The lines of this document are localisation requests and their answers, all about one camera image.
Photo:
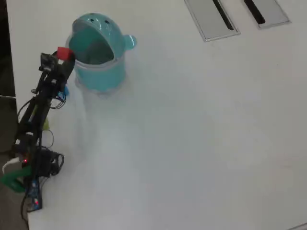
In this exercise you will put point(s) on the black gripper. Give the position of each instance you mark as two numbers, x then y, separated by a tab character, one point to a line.
56	75

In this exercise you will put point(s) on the blue lego block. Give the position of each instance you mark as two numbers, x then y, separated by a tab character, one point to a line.
65	93

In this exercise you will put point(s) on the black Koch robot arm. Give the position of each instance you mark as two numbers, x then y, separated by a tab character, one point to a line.
38	105

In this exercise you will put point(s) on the green lego block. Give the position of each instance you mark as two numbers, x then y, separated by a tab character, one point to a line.
46	124

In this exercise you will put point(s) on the red lego block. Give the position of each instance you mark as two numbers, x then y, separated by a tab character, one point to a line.
64	53

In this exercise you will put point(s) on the green table clamp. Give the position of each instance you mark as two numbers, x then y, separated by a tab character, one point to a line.
12	180

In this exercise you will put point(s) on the blue controller board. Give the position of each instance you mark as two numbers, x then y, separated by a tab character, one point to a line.
33	194

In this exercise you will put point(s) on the teal whale-shaped bin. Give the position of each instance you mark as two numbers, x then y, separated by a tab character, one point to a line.
100	69

